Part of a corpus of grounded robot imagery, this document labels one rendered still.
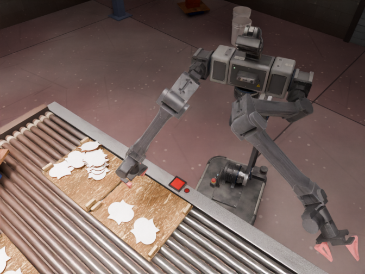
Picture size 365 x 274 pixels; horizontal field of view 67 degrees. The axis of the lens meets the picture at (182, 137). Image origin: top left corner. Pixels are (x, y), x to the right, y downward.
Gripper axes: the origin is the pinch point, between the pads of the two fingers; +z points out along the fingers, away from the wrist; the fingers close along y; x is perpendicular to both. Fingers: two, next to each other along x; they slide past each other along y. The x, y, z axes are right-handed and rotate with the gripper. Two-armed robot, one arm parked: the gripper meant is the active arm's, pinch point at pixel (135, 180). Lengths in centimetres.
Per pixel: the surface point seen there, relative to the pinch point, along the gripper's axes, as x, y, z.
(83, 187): 25.6, -16.2, 9.4
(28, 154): 75, -20, 11
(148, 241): -23.9, -18.1, 8.8
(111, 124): 138, 89, 100
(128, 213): -6.1, -13.3, 8.5
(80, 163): 39.3, -7.1, 7.2
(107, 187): 15.1, -8.5, 9.3
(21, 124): 101, -7, 9
